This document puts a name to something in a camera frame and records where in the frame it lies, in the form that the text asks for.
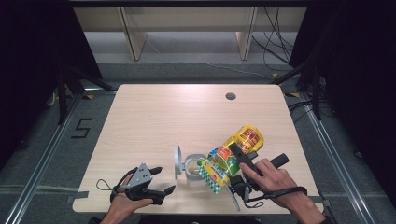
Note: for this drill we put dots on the light wooden desk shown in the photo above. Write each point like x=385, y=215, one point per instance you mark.
x=186, y=18

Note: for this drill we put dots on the person's right hand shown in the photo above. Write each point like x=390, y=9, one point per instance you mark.
x=277, y=180

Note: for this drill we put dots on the yellow black floor tape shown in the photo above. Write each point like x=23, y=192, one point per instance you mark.
x=89, y=97
x=292, y=94

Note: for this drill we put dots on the clear jar with white lid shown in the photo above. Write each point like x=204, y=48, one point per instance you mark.
x=193, y=168

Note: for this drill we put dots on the aluminium floor rail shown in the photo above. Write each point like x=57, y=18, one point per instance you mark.
x=40, y=161
x=339, y=161

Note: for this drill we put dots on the black curtain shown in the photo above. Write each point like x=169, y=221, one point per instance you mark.
x=34, y=62
x=358, y=77

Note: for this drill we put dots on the grey floor tape strip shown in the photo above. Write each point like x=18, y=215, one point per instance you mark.
x=77, y=196

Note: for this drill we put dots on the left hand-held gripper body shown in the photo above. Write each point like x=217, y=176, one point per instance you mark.
x=141, y=177

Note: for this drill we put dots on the yellow seasoning pouch green cap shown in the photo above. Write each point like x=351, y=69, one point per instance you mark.
x=230, y=155

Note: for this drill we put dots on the person's left hand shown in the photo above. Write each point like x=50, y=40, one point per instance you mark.
x=123, y=207

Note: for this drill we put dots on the black metal stand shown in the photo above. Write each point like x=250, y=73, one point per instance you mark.
x=316, y=90
x=63, y=93

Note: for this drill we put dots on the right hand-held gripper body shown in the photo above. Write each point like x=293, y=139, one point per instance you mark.
x=241, y=185

